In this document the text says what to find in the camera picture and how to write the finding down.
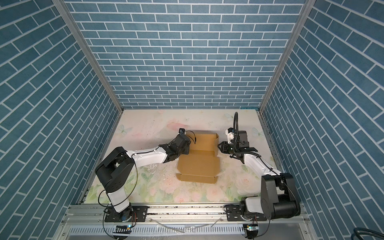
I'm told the brown cardboard paper box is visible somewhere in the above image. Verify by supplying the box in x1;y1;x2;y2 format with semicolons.
176;133;220;184

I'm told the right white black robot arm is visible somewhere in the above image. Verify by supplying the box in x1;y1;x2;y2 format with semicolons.
218;128;301;220

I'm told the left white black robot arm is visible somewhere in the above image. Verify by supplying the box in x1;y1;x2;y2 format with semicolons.
95;133;191;214

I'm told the floral table mat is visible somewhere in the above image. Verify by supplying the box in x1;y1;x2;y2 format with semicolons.
83;108;290;204

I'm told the right green circuit board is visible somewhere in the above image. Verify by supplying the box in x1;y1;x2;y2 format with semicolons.
243;224;259;232

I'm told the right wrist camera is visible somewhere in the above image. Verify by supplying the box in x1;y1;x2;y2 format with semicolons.
225;128;235;144

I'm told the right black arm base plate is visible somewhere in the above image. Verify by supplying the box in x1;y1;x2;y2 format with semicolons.
223;204;267;222

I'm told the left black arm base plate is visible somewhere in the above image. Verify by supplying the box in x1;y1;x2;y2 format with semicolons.
104;206;149;223

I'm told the clear cable tie strip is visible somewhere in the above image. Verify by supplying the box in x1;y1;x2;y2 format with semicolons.
150;217;223;234

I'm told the white slotted cable duct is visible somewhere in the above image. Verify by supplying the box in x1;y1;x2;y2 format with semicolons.
69;224;245;237

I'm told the aluminium front rail frame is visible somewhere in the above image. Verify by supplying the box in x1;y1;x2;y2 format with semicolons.
53;203;317;240

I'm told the black cable bottom right corner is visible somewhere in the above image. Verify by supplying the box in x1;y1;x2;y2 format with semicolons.
350;227;384;240

